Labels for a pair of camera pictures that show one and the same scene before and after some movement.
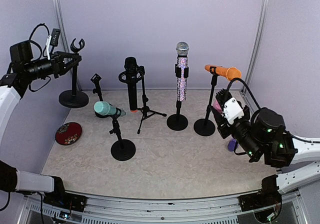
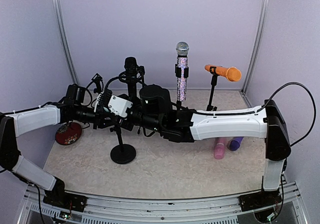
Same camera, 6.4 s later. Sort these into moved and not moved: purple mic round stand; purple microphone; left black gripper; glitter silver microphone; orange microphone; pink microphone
Moved: pink microphone; left black gripper
Not moved: purple mic round stand; orange microphone; glitter silver microphone; purple microphone
